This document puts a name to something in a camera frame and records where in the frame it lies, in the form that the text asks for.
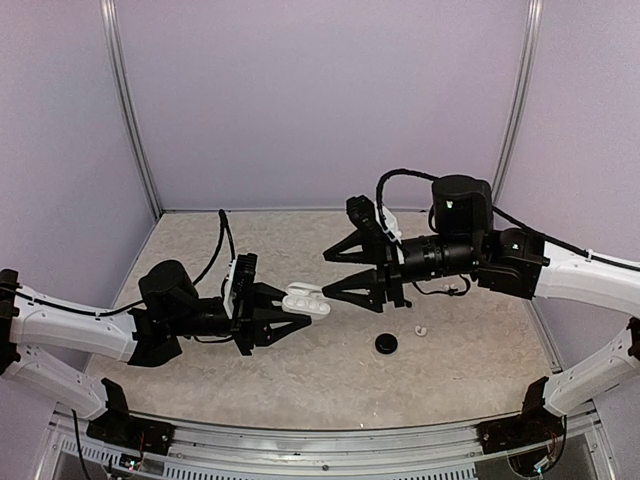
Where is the front aluminium rail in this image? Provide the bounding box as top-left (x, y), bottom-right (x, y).
top-left (39, 412), bottom-right (611, 480)

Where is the white earbud with black tip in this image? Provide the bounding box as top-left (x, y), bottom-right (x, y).
top-left (445, 284), bottom-right (459, 296)

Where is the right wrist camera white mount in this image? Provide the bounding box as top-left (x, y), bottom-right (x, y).
top-left (346, 195), bottom-right (400, 244)

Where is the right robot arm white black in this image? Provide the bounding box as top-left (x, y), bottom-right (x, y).
top-left (322, 169), bottom-right (639, 444)

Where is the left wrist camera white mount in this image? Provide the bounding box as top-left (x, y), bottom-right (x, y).
top-left (222, 253), bottom-right (258, 319)

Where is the right aluminium frame post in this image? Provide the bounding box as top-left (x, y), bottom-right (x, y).
top-left (492, 0), bottom-right (544, 204)

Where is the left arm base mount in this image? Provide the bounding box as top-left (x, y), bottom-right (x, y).
top-left (87, 412), bottom-right (175, 455)

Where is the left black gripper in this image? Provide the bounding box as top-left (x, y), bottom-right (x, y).
top-left (169, 282), bottom-right (311, 356)

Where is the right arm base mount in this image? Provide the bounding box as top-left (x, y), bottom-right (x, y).
top-left (476, 415), bottom-right (565, 455)

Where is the left aluminium frame post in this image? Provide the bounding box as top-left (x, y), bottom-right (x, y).
top-left (99, 0), bottom-right (164, 222)

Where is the white earbud charging case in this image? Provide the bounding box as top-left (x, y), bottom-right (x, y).
top-left (281, 282), bottom-right (331, 319)

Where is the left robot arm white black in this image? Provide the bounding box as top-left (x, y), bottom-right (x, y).
top-left (1, 254), bottom-right (312, 445)

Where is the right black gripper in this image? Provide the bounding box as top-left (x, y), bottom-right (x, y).
top-left (322, 227), bottom-right (483, 313)

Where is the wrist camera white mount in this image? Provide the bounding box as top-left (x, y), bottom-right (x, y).
top-left (222, 253), bottom-right (258, 319)
top-left (346, 195), bottom-right (400, 244)

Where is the aluminium frame post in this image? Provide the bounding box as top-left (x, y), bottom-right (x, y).
top-left (492, 0), bottom-right (544, 204)
top-left (99, 0), bottom-right (164, 222)

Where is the black round disc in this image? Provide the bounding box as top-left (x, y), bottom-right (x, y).
top-left (374, 333), bottom-right (399, 355)

